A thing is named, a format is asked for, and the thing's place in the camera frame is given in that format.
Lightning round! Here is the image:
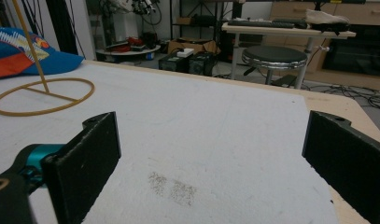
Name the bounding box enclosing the wooden cabinet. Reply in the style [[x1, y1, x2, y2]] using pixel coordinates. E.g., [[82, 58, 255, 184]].
[[270, 1, 380, 91]]

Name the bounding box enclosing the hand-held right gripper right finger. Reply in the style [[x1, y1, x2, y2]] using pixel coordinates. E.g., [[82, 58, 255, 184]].
[[302, 110, 380, 224]]

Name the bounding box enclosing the black equipment box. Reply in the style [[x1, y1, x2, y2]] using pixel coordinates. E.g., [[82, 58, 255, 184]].
[[188, 51, 218, 77], [158, 53, 191, 73]]

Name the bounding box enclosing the white felt mat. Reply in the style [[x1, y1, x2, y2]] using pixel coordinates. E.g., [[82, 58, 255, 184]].
[[0, 63, 340, 224]]

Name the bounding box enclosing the gold wire stand with ring base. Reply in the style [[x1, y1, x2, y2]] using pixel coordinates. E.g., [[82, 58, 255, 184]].
[[0, 0, 96, 118]]

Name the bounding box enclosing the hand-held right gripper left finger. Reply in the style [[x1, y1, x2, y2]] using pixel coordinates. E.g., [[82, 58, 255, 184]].
[[41, 111, 121, 224]]

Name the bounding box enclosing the red tool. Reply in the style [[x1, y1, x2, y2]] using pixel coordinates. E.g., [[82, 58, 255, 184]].
[[111, 36, 145, 53]]

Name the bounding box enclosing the cardboard box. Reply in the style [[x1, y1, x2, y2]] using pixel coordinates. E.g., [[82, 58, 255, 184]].
[[167, 37, 221, 56]]

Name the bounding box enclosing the black round stool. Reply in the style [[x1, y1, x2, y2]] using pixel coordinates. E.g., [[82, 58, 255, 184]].
[[241, 45, 309, 90]]

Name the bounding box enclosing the beige cloth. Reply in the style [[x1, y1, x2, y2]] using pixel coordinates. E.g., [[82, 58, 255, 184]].
[[304, 8, 350, 26]]

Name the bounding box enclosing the tangle of black floor cables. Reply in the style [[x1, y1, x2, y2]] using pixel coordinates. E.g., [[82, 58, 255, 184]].
[[303, 83, 380, 110]]

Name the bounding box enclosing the black metal shelf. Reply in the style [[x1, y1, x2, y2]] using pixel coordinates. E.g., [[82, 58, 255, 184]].
[[169, 0, 243, 43]]

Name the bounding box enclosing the black keyboard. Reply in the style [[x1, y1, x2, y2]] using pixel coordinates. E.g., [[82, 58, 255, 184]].
[[227, 19, 308, 30]]

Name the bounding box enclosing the round low white table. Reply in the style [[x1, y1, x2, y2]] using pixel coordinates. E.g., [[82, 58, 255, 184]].
[[95, 45, 162, 62]]

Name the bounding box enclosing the white desk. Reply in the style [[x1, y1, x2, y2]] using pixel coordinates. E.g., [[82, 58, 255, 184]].
[[221, 22, 357, 90]]

